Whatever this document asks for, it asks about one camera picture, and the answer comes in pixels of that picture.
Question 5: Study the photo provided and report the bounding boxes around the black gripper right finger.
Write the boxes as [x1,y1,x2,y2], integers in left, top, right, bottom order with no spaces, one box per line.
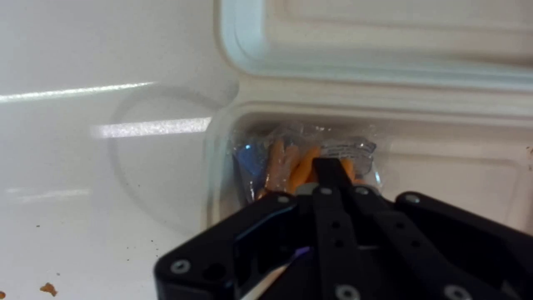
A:
[330,156,533,300]

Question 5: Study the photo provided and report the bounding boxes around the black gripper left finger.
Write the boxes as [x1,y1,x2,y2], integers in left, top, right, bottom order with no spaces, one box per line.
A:
[153,156,335,300]

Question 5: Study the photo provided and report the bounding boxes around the small orange food piece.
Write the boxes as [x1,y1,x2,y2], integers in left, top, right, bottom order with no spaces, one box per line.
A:
[290,145,358,186]

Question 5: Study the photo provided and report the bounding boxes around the clear round plastic lid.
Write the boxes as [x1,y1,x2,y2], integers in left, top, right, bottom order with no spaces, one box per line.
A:
[107,80,247,235]

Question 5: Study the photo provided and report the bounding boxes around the beige clamshell takeout container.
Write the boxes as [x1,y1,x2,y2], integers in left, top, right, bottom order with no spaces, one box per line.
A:
[202,0,533,235]

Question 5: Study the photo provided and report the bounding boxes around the small orange crumb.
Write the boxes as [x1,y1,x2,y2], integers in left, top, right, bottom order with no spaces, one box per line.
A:
[38,281,60,298]

